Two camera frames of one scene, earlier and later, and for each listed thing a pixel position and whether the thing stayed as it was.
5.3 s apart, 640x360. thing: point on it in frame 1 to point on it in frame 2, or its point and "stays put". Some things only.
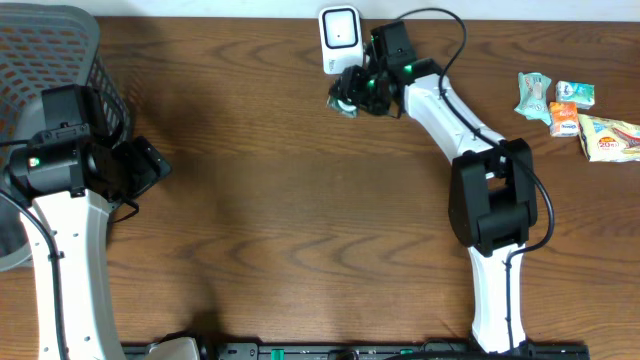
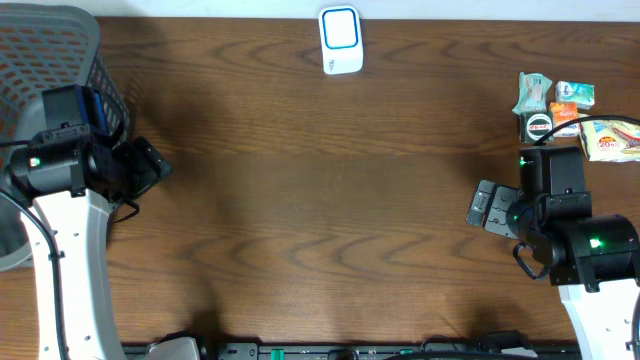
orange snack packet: x=564 y=119 stays put
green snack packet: x=533 y=96 stays put
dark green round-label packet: x=343 y=107 to x=534 y=125
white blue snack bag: x=607 y=140 stays put
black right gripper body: x=358 y=84 to x=502 y=211
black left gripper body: x=148 y=163 stays put
